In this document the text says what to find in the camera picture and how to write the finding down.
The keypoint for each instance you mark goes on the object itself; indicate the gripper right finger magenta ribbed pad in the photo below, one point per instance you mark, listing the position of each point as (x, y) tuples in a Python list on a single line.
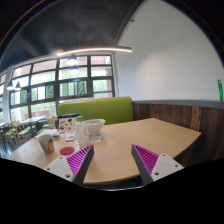
[(152, 166)]

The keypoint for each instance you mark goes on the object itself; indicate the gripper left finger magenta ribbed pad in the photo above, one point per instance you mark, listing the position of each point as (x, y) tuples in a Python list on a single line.
[(73, 167)]

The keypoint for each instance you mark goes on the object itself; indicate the red round coaster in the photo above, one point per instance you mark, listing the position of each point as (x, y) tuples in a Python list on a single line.
[(66, 150)]

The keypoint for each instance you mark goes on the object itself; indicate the small white phone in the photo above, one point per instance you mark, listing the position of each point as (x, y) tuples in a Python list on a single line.
[(70, 138)]

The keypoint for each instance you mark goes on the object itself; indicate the white paper cup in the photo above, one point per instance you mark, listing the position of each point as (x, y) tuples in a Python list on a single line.
[(46, 143)]

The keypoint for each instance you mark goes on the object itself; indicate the white translucent plastic cup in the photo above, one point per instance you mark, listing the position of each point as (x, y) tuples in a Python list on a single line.
[(82, 134)]

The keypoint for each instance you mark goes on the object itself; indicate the printed menu stand card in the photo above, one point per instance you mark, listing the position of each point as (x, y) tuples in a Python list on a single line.
[(66, 123)]

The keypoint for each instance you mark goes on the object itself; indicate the white ceramic bowl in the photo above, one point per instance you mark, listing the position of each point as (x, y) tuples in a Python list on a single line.
[(94, 125)]

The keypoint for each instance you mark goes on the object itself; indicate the background wooden table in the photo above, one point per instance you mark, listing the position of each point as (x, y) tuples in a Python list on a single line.
[(31, 121)]

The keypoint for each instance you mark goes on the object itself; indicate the wooden chair green seat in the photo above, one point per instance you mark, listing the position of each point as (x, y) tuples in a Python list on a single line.
[(24, 133)]

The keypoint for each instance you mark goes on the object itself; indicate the green upholstered bench backrest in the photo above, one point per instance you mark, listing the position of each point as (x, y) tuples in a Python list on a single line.
[(113, 110)]

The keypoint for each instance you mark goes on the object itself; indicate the large black-framed window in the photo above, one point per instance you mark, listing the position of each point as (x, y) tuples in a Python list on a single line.
[(37, 88)]

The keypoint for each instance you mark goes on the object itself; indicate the black pendant lamp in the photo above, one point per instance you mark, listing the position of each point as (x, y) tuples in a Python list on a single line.
[(72, 60)]

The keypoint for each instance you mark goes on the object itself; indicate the green exit sign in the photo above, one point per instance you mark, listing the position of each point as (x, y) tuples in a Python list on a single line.
[(220, 90)]

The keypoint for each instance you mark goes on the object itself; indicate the long linear ceiling lamp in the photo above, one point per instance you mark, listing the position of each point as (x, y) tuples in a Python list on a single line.
[(96, 49)]

